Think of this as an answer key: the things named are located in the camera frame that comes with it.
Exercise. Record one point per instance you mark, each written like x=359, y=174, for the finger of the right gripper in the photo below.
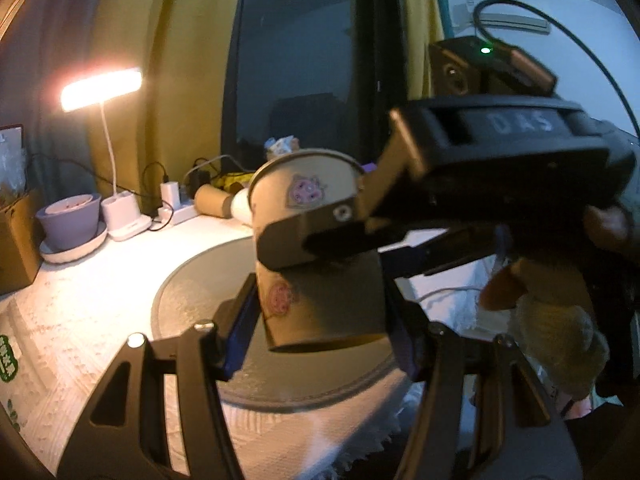
x=446, y=251
x=320, y=204

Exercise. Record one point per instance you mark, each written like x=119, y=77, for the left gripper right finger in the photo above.
x=483, y=413

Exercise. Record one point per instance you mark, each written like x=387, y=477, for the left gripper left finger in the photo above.
x=122, y=431

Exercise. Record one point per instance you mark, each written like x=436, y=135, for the brown floral paper cup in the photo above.
x=315, y=291

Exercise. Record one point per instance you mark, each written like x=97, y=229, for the white green paper cup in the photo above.
x=240, y=207

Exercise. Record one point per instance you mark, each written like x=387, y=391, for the plain brown paper cup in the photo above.
x=213, y=202

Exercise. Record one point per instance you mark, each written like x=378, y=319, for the gloved right hand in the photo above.
x=555, y=308

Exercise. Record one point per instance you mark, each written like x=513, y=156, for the white woven basket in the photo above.
x=283, y=146

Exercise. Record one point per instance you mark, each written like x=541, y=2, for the round grey placemat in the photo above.
x=270, y=381

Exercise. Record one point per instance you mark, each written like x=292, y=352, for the white lace tablecloth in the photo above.
x=300, y=416

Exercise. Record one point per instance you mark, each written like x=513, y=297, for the yellow snack bag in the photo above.
x=232, y=182

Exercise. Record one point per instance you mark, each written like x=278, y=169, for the white air conditioner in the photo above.
x=462, y=18

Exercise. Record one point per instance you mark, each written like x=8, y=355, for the yellow curtain right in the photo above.
x=424, y=26

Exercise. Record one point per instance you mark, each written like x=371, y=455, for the yellow curtain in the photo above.
x=182, y=48
x=424, y=26

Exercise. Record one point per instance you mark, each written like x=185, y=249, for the white power strip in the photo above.
x=172, y=217

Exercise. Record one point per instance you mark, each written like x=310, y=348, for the white plate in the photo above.
x=54, y=256

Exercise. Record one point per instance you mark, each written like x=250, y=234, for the white phone charger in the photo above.
x=170, y=194

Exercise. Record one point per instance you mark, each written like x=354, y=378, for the white desk lamp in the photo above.
x=120, y=210

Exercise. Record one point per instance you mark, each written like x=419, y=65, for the purple bowl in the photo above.
x=70, y=222

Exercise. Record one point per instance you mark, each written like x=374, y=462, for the cardboard box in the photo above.
x=21, y=235

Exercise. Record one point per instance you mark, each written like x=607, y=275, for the yellow curtain left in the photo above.
x=182, y=48

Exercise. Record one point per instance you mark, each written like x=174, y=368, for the plastic bag of fruit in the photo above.
x=13, y=164

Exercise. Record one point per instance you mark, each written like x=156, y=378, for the teal curtain left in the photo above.
x=47, y=45

